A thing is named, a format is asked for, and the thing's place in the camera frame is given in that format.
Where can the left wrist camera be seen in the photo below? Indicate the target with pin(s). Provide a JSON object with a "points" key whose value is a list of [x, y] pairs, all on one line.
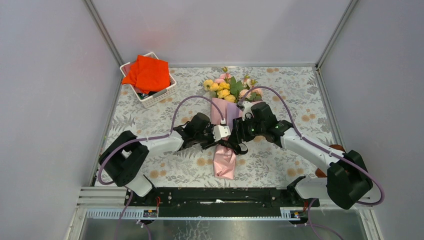
{"points": [[221, 132]]}

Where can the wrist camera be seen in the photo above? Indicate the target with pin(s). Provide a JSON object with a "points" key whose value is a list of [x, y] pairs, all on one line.
{"points": [[246, 108], [221, 132]]}

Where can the pink flower stem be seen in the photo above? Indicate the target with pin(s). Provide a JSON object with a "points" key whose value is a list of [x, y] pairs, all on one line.
{"points": [[224, 77]]}

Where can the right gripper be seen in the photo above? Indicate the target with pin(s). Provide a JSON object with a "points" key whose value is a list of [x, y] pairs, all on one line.
{"points": [[239, 129]]}

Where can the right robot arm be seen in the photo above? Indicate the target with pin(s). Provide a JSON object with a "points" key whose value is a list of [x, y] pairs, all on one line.
{"points": [[346, 179]]}

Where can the yellow flower stem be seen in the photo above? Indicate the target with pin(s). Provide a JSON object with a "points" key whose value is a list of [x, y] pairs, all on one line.
{"points": [[219, 88]]}

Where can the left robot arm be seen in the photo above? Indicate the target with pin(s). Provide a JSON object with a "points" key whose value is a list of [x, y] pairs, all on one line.
{"points": [[123, 159]]}

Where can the pink white rose stems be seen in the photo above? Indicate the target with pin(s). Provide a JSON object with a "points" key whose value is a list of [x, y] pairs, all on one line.
{"points": [[239, 89]]}

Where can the orange cloth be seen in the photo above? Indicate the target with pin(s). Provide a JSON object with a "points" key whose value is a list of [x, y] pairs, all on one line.
{"points": [[148, 74]]}

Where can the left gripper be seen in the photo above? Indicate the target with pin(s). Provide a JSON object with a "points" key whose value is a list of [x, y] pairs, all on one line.
{"points": [[212, 142]]}

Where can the white plastic basket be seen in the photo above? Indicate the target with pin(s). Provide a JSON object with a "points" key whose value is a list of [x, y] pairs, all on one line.
{"points": [[152, 98]]}

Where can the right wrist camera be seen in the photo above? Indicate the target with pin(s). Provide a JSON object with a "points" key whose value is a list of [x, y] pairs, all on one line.
{"points": [[246, 108]]}

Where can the floral table cloth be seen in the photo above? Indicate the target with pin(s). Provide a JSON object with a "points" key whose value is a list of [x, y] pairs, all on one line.
{"points": [[291, 92]]}

